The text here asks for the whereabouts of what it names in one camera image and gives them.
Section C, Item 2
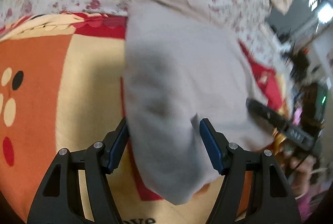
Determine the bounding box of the beige jacket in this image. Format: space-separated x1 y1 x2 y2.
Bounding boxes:
123 0 273 205

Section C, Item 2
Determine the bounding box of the magenta sleeve forearm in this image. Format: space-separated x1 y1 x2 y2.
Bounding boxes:
296 190 328 223

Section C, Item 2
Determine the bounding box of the person's right hand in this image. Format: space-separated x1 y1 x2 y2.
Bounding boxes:
287 155 316 198

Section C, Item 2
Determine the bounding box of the orange red yellow blanket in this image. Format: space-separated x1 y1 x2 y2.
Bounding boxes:
1 13 289 223

